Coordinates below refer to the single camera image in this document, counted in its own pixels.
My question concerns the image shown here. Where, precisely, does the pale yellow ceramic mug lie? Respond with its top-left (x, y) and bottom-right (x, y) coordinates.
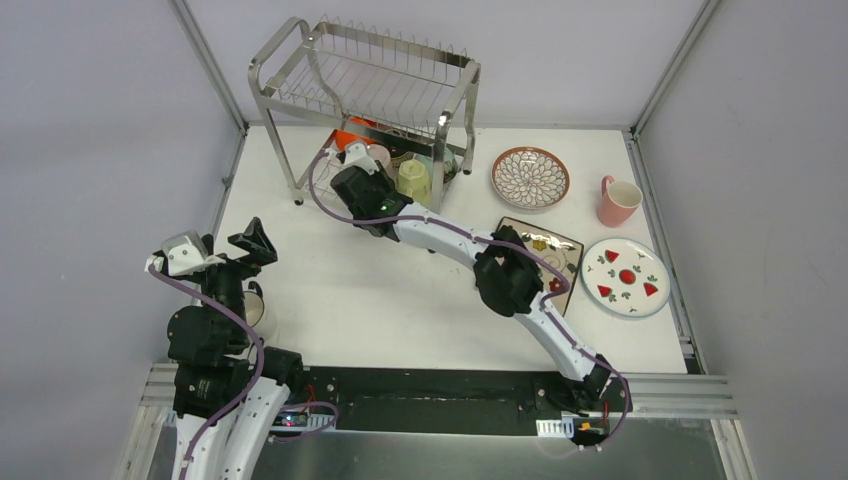
top-left (396, 159), bottom-right (431, 206)

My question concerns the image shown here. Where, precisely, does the translucent pink glass mug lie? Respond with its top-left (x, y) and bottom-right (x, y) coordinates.
top-left (367, 144), bottom-right (391, 171)

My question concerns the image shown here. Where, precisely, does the orange plastic bowl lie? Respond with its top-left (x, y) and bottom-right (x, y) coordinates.
top-left (334, 117), bottom-right (377, 151)

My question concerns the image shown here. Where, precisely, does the mint green ceramic bowl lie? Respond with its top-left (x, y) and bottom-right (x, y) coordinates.
top-left (443, 148), bottom-right (458, 184)

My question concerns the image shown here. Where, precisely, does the stainless steel dish rack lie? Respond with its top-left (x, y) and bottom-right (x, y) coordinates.
top-left (247, 17), bottom-right (481, 211)

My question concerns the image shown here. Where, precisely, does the square flower pattern plate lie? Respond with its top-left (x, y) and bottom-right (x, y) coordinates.
top-left (498, 217), bottom-right (584, 315)

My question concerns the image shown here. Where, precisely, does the pink ceramic mug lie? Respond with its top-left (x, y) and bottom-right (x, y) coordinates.
top-left (597, 175), bottom-right (643, 227)

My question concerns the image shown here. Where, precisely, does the small clear glass cup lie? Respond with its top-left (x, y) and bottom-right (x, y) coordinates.
top-left (243, 280), bottom-right (277, 342)

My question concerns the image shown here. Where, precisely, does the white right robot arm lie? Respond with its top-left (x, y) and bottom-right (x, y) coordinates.
top-left (330, 166), bottom-right (612, 410)

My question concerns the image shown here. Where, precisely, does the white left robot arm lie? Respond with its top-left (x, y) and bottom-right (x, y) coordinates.
top-left (148, 218), bottom-right (305, 479)

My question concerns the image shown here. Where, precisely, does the round floral pattern plate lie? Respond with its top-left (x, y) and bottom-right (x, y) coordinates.
top-left (491, 146), bottom-right (571, 210)

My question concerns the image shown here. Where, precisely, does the watermelon pattern round plate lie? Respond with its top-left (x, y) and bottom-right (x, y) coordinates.
top-left (579, 237), bottom-right (671, 319)

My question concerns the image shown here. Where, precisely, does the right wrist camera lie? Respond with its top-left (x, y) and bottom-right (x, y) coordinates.
top-left (340, 140), bottom-right (381, 175)

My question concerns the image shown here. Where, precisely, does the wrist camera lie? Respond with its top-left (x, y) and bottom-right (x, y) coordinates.
top-left (340, 140), bottom-right (381, 175)
top-left (144, 230), bottom-right (225, 278)

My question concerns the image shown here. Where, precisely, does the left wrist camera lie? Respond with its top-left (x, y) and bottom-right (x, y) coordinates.
top-left (144, 230), bottom-right (225, 278)

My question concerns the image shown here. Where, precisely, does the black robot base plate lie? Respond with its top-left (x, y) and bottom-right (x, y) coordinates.
top-left (291, 366), bottom-right (632, 437)

